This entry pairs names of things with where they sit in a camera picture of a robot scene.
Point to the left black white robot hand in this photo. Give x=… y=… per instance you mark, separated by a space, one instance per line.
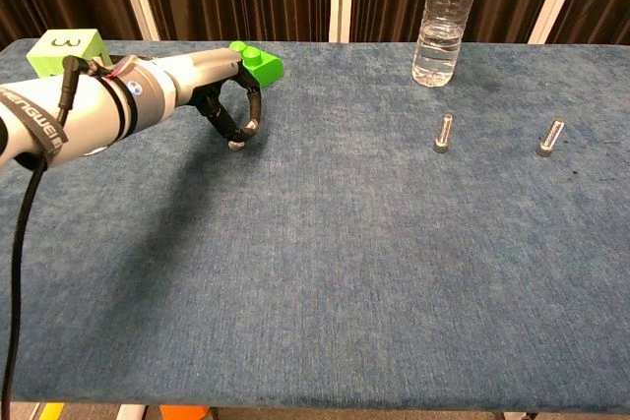
x=207 y=73

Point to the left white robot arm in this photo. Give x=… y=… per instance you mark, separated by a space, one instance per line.
x=98 y=105

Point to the green toy building block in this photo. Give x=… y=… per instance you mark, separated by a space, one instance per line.
x=263 y=68

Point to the light green numbered foam cube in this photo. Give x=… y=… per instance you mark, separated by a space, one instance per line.
x=59 y=53

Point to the blue fabric table cover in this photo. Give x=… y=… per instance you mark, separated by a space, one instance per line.
x=315 y=267

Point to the clear plastic water bottle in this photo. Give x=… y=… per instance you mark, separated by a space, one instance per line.
x=440 y=46

